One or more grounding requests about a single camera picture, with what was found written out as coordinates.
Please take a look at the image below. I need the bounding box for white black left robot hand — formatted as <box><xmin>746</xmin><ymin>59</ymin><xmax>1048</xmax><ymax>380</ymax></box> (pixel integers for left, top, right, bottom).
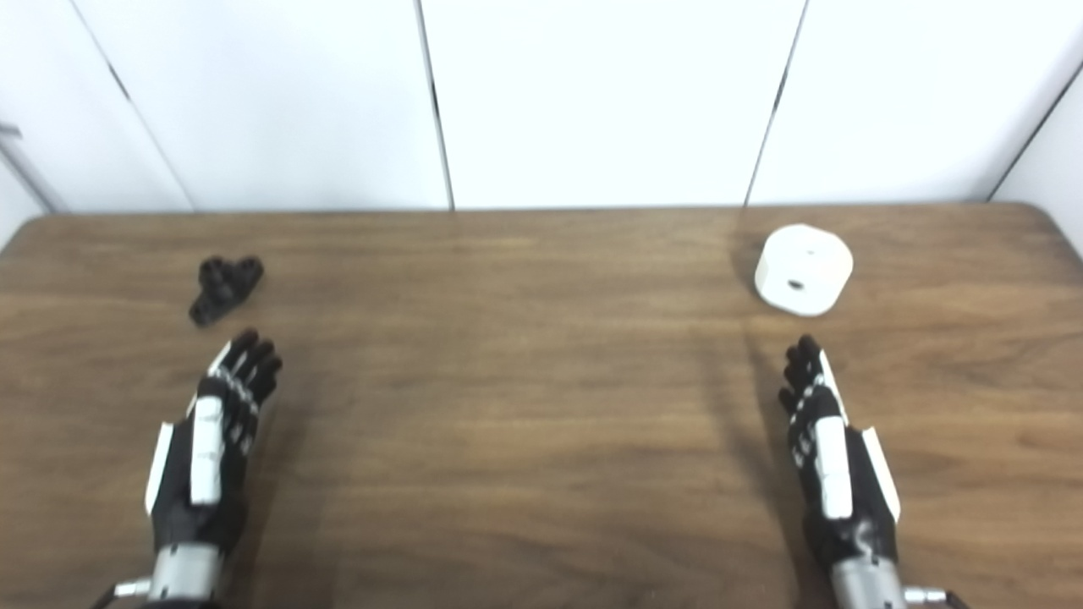
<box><xmin>146</xmin><ymin>328</ymin><xmax>284</xmax><ymax>555</ymax></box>

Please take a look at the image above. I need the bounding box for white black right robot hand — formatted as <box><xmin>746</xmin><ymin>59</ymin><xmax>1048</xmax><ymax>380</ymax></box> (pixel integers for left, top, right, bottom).
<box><xmin>778</xmin><ymin>334</ymin><xmax>902</xmax><ymax>568</ymax></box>

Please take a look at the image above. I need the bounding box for black holder part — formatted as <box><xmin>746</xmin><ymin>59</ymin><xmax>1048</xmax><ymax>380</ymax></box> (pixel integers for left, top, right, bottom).
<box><xmin>188</xmin><ymin>256</ymin><xmax>265</xmax><ymax>328</ymax></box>

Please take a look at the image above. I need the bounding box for round white piece with holes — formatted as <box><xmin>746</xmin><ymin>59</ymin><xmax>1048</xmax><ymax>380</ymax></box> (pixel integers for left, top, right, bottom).
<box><xmin>754</xmin><ymin>223</ymin><xmax>854</xmax><ymax>318</ymax></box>

